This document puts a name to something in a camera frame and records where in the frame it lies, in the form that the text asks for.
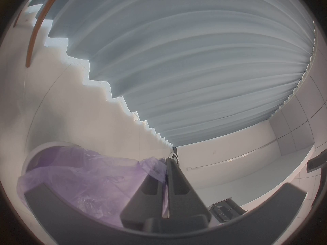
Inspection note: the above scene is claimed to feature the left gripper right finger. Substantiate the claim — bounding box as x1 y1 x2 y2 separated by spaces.
166 158 213 226

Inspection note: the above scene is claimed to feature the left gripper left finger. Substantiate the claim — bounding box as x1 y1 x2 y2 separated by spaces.
120 173 166 232

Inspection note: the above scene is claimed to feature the purple plastic bag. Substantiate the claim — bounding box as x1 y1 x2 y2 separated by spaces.
17 146 179 229

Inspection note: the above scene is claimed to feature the white trash bin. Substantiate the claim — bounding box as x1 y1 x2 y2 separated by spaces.
22 141 82 178

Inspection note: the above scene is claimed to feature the pale blue curtain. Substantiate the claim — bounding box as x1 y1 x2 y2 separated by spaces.
33 0 318 147

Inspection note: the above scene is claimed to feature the white cushioned wooden chair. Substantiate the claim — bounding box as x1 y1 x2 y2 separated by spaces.
13 0 70 68

